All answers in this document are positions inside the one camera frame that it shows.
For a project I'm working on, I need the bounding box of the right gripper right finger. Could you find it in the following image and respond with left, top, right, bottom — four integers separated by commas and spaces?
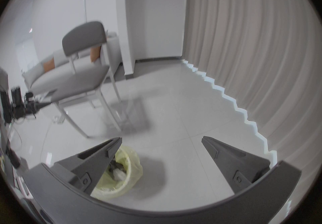
201, 136, 271, 194

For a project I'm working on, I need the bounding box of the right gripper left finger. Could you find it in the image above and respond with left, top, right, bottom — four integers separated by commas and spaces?
54, 137, 123, 196

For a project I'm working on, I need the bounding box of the black plastic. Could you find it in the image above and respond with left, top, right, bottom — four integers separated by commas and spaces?
108, 160, 125, 172

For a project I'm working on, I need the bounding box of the clear printed wrapper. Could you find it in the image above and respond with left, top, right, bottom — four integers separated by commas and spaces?
112, 169, 127, 181

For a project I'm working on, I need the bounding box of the yellow plastic bag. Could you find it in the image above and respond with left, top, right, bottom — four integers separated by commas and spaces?
90, 144, 144, 199

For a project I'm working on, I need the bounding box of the pale grey cushion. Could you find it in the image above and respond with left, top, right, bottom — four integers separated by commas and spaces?
53, 48, 92, 66
24, 63, 44, 85

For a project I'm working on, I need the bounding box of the pale grey sofa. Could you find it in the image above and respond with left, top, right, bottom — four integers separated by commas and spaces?
23, 31, 124, 95

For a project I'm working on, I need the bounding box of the orange cushion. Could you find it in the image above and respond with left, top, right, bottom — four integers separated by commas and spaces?
90, 45, 101, 63
43, 59, 55, 72

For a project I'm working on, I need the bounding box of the grey padded white chair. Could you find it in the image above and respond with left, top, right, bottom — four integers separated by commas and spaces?
46, 21, 131, 138

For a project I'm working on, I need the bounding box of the beige curtain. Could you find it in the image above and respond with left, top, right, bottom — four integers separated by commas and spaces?
182, 0, 322, 168

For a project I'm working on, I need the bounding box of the white cable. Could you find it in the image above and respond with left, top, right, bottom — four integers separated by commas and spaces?
40, 115, 63, 158

